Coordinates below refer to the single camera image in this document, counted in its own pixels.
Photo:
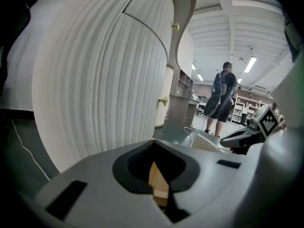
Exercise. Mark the light wooden shelving rack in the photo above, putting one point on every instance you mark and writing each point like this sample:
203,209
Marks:
256,103

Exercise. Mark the grey wooden desk with hutch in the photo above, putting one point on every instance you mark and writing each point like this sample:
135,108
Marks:
183,103

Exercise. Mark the ceiling light tube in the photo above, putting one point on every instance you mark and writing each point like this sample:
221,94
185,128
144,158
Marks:
200,77
193,66
250,64

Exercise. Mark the light wooden panel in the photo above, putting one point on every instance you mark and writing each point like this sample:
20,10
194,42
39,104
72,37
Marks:
158,186

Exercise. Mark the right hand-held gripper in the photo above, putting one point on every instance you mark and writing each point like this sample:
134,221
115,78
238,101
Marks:
266,122

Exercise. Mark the brass cabinet knob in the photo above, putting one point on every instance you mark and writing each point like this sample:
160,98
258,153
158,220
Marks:
175,27
163,100

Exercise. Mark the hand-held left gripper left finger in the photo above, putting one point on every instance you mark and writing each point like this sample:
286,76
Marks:
95,198

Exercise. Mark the white ribbed cabinet door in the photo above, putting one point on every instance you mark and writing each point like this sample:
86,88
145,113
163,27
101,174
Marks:
152,13
133,91

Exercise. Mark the white oval table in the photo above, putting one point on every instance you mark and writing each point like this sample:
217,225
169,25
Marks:
83,79

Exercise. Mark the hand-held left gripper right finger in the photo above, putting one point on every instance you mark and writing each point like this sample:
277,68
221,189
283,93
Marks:
213,182

